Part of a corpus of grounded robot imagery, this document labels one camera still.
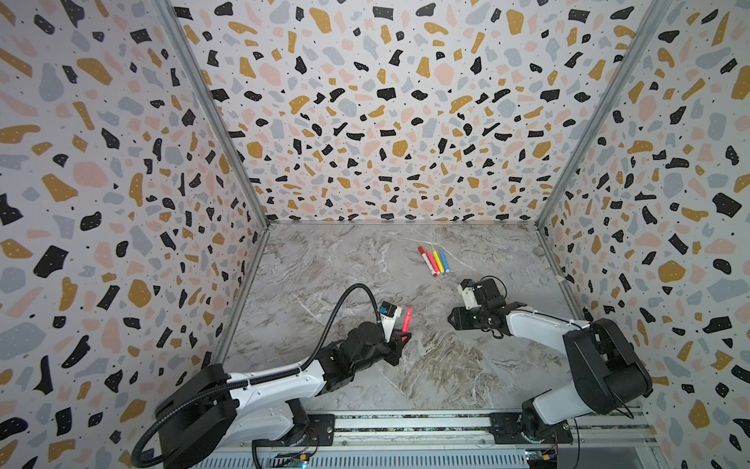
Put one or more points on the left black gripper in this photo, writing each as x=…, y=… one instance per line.
x=395, y=347

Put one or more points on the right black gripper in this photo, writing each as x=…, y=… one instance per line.
x=464, y=316

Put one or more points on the pink highlighter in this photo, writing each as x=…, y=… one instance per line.
x=433, y=264
x=406, y=323

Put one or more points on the blue highlighter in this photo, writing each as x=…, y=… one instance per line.
x=444, y=262

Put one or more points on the yellow highlighter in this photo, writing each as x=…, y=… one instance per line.
x=439, y=263

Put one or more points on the white marker pen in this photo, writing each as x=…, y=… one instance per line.
x=423, y=255

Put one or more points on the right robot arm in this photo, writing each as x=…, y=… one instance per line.
x=606, y=373

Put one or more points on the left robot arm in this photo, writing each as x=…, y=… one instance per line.
x=216, y=409

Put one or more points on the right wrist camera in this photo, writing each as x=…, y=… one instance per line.
x=482, y=294

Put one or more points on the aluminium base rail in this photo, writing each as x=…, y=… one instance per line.
x=451, y=439

